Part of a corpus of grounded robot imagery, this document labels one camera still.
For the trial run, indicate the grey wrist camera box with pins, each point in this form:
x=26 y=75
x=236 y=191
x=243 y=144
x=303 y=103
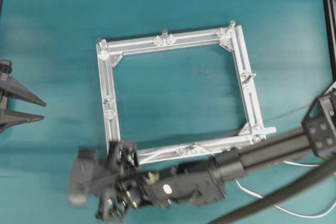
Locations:
x=80 y=177

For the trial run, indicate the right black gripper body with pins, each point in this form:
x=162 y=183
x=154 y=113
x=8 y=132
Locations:
x=118 y=183

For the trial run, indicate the black vertical extrusion post right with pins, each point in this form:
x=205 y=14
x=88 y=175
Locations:
x=329 y=13

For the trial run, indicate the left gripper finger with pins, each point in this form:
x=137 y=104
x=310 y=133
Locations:
x=12 y=118
x=18 y=91

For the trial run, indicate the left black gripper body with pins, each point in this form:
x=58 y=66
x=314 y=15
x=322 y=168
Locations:
x=6 y=69

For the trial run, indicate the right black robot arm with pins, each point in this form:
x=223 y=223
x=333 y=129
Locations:
x=201 y=182

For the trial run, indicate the square aluminium extrusion frame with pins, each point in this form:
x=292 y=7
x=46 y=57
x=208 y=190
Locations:
x=180 y=95

